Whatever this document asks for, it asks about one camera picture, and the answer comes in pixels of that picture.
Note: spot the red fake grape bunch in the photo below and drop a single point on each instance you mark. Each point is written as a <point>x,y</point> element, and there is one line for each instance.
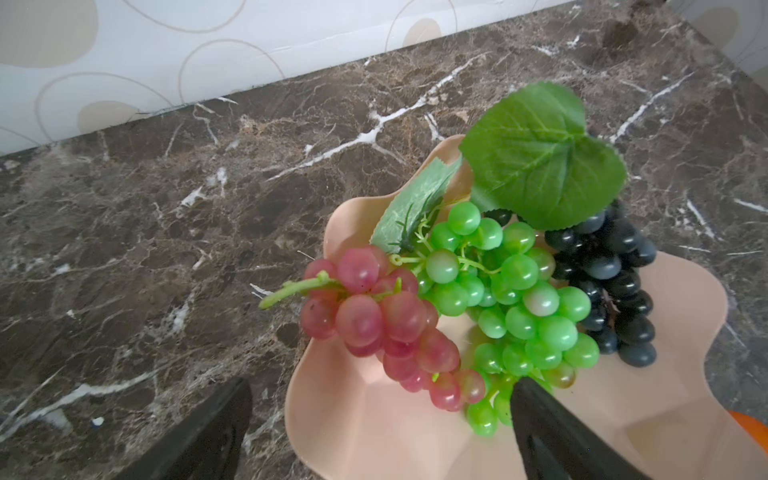
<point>386,306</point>

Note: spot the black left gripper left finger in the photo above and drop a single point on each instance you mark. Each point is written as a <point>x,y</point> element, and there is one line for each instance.
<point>204,445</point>

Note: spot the green fake grape bunch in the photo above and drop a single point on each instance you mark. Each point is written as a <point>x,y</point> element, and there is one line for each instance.
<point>493,311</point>

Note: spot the small fake orange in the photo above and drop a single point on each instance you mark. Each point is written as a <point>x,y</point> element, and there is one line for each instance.
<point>755,428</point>

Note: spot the black fake grape bunch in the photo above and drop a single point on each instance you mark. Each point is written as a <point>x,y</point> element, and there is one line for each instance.
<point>534,160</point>

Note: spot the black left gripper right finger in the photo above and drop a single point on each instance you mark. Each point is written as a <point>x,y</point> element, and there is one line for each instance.
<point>555,444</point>

